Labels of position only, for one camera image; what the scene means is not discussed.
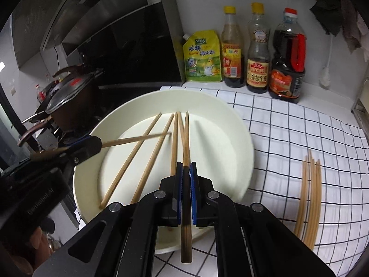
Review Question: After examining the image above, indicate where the large red cap soy bottle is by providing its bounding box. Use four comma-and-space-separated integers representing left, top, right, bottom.
268, 8, 306, 104

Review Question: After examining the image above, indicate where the yellow cap vinegar bottle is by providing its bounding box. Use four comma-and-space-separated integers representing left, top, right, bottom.
220, 6, 245, 88

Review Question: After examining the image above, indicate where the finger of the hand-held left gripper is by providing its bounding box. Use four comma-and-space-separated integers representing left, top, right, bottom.
62, 135, 103, 166
59, 136, 93, 153

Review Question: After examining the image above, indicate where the white bottle brush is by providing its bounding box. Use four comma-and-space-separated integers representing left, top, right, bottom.
320, 36, 332, 87

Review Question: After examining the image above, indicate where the yellow seasoning pouch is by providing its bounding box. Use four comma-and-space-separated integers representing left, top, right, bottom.
182, 29, 224, 83

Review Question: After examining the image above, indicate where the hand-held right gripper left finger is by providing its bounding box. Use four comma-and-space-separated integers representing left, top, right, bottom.
32, 162, 185, 277

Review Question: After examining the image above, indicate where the dark hanging cloth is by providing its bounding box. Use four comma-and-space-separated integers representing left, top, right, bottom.
310, 0, 343, 36

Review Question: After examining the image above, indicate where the white black checked cloth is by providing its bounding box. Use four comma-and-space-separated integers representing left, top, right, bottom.
154, 85, 369, 277

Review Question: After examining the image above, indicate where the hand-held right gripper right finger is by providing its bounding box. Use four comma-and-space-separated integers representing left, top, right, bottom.
189, 162, 336, 277

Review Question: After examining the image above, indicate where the black steel range hood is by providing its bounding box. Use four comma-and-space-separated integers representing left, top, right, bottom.
12, 0, 185, 87

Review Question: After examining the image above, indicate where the glass pot lid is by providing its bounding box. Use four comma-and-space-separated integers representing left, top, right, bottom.
45, 73, 95, 114

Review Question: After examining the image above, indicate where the brown hanging cloth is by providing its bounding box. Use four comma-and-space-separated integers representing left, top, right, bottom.
340, 0, 362, 54

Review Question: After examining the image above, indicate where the red cap plastic bottle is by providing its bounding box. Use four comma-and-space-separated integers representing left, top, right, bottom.
36, 84, 47, 104

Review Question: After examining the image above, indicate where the person's left hand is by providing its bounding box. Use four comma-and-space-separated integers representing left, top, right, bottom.
12, 225, 51, 274

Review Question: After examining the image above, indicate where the brown saucepan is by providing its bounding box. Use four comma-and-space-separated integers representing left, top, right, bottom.
17, 87, 100, 148

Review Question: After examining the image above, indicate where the white round basin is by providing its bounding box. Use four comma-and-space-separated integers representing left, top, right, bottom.
73, 89, 256, 255

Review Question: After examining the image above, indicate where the pile of wooden chopsticks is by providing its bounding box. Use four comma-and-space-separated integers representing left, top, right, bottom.
293, 148, 323, 251

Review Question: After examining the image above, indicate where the clear yellow cap sauce bottle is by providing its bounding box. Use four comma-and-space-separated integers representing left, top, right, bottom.
246, 2, 271, 93

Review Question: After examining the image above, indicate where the single wooden chopstick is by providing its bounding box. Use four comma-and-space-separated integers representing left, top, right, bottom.
180, 111, 193, 264
177, 112, 205, 230
130, 114, 175, 205
99, 132, 172, 148
99, 112, 162, 209

